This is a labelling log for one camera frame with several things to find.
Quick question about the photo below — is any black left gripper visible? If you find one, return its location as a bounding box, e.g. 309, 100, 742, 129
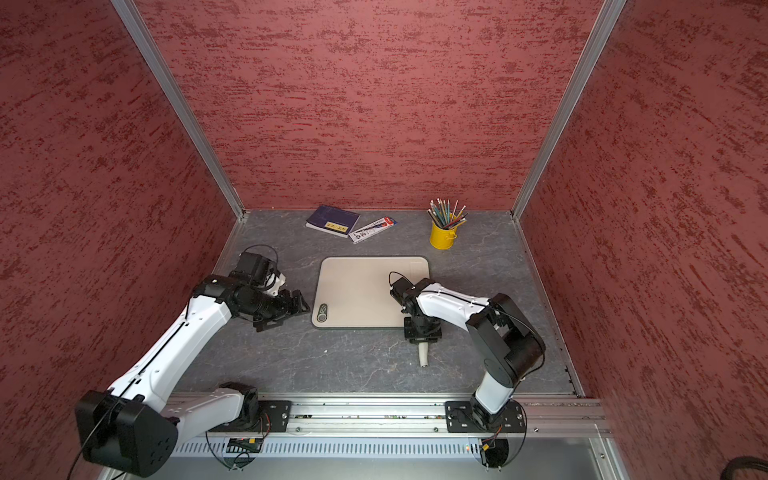
239, 289, 311, 330

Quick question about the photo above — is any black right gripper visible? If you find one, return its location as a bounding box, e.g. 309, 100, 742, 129
404, 313, 442, 345

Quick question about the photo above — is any knife with cream handle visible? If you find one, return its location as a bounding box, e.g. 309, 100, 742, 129
417, 342, 429, 368

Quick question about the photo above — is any beige green-edged cutting board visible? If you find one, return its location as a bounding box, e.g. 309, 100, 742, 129
311, 256, 430, 329

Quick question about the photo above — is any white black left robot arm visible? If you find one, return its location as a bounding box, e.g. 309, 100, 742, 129
75, 275, 310, 478

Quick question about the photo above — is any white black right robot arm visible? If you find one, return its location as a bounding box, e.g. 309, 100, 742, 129
390, 276, 546, 430

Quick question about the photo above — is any yellow metal pencil bucket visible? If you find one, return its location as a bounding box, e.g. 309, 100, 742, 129
429, 223, 458, 250

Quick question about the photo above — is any dark purple book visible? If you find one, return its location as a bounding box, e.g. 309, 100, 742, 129
305, 205, 360, 237

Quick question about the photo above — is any white red pencil box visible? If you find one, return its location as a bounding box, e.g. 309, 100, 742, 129
348, 217, 397, 244

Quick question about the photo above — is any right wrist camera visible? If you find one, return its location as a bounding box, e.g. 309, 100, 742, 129
390, 277, 418, 315

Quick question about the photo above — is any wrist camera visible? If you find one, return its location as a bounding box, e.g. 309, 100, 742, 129
390, 277, 418, 315
229, 252, 286, 297

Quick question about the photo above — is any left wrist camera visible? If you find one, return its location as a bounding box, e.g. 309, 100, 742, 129
229, 252, 286, 297

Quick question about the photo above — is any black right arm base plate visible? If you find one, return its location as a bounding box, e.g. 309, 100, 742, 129
444, 399, 526, 434

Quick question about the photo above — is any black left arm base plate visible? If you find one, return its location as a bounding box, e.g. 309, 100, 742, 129
211, 400, 293, 434

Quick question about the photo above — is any aluminium front rail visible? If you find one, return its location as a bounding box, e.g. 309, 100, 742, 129
166, 393, 628, 479

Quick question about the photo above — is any aluminium corner post left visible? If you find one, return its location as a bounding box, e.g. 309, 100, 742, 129
111, 0, 246, 222

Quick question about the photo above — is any aluminium corner post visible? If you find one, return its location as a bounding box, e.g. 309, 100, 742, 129
511, 0, 626, 224
111, 0, 246, 222

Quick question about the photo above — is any black cable bottom right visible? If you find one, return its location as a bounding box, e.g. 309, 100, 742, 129
718, 455, 768, 480

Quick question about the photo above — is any aluminium corner post right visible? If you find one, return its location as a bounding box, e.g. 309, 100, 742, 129
511, 0, 626, 224

